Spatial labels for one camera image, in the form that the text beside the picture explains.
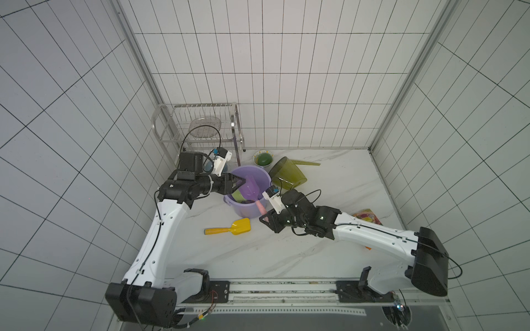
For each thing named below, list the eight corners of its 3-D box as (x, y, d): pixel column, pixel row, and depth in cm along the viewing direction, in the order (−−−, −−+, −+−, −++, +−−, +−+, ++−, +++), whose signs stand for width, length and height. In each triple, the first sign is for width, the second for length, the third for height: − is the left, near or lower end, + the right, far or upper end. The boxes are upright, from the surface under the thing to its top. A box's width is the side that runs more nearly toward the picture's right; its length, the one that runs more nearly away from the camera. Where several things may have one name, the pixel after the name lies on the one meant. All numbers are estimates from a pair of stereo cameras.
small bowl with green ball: (252, 170, 112) (252, 164, 108) (253, 155, 119) (253, 149, 115) (273, 170, 112) (273, 165, 108) (273, 155, 119) (273, 150, 115)
